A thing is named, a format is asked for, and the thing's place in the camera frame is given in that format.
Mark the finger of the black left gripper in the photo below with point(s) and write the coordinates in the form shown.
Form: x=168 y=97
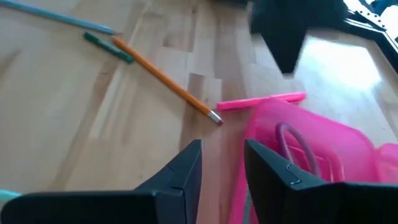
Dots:
x=286 y=49

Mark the purple rubber loop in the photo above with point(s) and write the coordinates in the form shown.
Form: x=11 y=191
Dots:
x=280 y=137

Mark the light teal object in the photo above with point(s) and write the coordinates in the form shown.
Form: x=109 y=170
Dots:
x=7 y=196

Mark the pink plastic supply box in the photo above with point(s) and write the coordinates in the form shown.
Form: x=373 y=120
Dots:
x=342 y=149

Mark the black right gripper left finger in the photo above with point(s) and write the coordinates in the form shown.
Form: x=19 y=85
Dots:
x=93 y=208

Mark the orange pencil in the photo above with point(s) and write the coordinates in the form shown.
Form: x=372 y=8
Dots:
x=168 y=82

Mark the teal pencil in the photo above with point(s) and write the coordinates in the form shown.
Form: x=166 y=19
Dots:
x=62 y=18

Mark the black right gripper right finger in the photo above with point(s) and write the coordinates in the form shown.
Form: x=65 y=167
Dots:
x=311 y=205

